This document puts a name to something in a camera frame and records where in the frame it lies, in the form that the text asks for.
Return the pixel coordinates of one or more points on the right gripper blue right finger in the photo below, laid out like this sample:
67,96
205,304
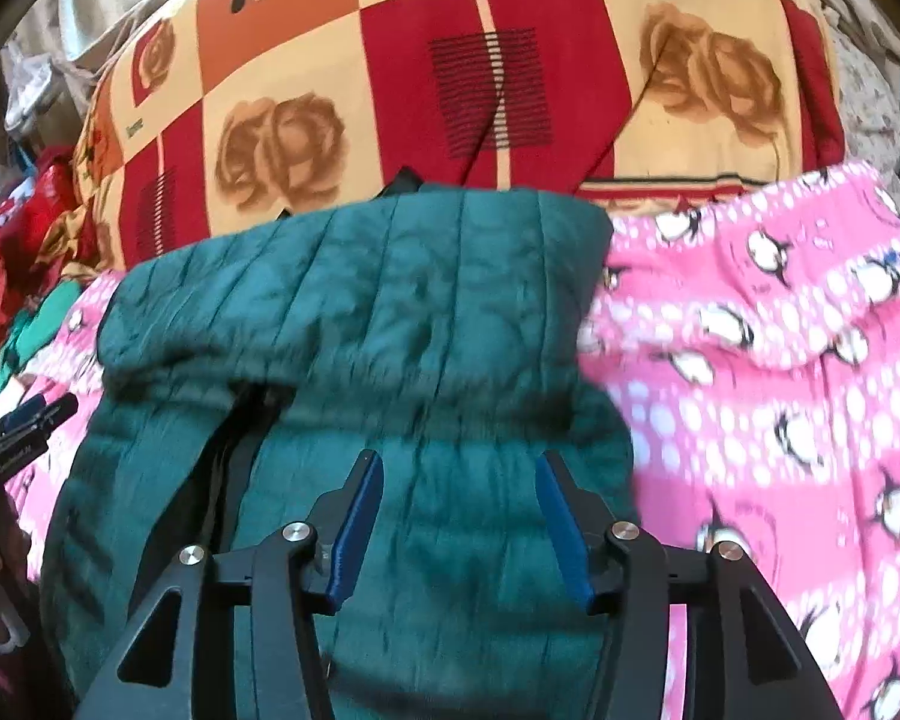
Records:
745,658

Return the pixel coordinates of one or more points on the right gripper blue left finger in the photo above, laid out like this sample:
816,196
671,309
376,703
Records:
175,658

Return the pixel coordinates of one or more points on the dark green puffer jacket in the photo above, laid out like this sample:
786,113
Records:
243,375

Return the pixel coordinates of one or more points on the red clothes pile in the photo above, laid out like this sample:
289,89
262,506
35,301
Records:
23,235

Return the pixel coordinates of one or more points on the light green garment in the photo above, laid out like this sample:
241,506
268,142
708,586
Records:
33,329

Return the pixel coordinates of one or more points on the pink penguin bed sheet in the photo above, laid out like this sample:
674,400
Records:
753,351

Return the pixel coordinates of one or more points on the red orange rose blanket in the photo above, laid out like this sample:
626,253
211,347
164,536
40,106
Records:
219,115

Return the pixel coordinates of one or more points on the white floral cloth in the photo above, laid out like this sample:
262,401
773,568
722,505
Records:
867,49

